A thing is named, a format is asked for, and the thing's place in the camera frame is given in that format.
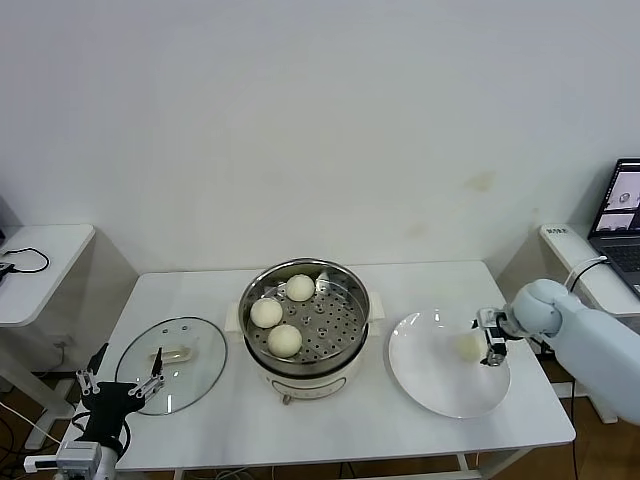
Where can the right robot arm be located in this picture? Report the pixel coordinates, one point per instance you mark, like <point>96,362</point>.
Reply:
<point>590,330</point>

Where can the cream electric cooker pot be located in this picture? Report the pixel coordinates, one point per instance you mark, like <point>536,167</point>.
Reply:
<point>310,385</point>

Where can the stainless steel steamer basket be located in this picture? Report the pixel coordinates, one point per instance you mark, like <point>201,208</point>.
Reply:
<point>335,340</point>

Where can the white round plate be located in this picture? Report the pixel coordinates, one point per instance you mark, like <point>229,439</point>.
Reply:
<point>450,390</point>

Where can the small label sticker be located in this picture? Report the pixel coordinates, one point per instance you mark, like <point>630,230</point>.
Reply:
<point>556,231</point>

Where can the white steamed baozi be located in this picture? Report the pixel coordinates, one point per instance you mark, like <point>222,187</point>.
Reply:
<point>300,287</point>
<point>266,313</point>
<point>284,340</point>
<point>465,347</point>

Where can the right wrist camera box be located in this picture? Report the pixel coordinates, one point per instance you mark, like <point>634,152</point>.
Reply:
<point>495,334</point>

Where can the white side table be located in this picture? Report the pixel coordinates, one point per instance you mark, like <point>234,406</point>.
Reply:
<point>565,245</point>
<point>45,270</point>

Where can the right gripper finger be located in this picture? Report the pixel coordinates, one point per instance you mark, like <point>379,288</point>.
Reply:
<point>478,324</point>
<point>494,359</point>

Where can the round glass pot lid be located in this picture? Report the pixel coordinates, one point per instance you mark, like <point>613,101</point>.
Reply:
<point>200,360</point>

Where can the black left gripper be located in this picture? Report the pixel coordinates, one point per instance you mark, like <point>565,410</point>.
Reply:
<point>110,402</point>

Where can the dark grey open laptop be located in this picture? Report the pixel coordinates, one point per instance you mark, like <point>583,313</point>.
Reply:
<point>5,215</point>
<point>620,250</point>

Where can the white rectangular table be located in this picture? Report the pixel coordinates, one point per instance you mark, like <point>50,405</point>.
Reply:
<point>250,435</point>

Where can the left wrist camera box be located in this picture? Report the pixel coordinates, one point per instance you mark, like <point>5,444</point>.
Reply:
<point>77,455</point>

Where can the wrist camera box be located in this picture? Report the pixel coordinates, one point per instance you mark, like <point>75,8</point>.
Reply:
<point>495,334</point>
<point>77,455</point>

